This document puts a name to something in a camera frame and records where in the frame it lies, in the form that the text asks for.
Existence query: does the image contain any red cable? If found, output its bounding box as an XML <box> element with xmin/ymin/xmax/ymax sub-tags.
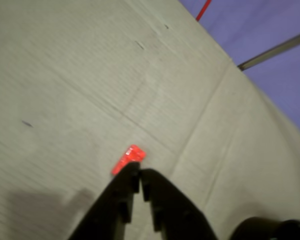
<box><xmin>195</xmin><ymin>0</ymin><xmax>213</xmax><ymax>22</ymax></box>

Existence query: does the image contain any red lego block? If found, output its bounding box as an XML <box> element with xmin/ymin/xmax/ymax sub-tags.
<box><xmin>111</xmin><ymin>144</ymin><xmax>147</xmax><ymax>177</ymax></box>

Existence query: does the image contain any grey metal rod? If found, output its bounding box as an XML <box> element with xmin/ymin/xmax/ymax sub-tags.
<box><xmin>237</xmin><ymin>29</ymin><xmax>300</xmax><ymax>72</ymax></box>

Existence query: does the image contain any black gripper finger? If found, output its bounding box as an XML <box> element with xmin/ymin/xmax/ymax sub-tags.
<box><xmin>67</xmin><ymin>161</ymin><xmax>142</xmax><ymax>240</ymax></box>
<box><xmin>140</xmin><ymin>168</ymin><xmax>219</xmax><ymax>240</ymax></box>

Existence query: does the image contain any beige cardboard sheet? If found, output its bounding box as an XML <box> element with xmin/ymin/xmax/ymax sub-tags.
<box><xmin>0</xmin><ymin>0</ymin><xmax>300</xmax><ymax>240</ymax></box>

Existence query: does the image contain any black round plastic bin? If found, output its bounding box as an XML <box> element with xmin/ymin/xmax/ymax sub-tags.
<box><xmin>229</xmin><ymin>216</ymin><xmax>300</xmax><ymax>240</ymax></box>

